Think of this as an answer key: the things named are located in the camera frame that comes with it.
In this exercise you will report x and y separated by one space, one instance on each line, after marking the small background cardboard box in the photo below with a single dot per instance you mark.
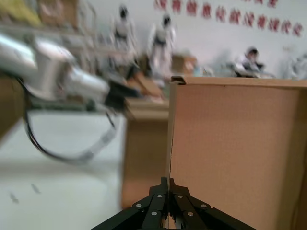
183 64

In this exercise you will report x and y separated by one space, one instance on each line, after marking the seated person in white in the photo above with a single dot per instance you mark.
249 60

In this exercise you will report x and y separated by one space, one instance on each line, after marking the metal storage shelf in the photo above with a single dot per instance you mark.
96 40

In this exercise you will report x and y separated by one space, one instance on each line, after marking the cardboard boxes on shelf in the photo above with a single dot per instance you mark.
58 12

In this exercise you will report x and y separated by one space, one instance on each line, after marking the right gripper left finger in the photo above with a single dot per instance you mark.
153 210

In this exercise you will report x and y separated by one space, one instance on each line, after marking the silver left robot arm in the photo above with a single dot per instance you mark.
48 64

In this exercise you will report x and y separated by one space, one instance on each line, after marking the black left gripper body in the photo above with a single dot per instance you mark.
120 95

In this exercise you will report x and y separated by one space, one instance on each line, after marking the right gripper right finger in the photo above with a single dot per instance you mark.
189 213

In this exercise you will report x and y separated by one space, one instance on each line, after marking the cardboard mailer box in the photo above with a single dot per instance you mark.
239 155

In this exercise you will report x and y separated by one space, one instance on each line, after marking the flattened cardboard pile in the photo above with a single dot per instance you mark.
146 86

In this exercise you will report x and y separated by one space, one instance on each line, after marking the white humanoid robot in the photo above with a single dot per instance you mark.
161 36
123 28

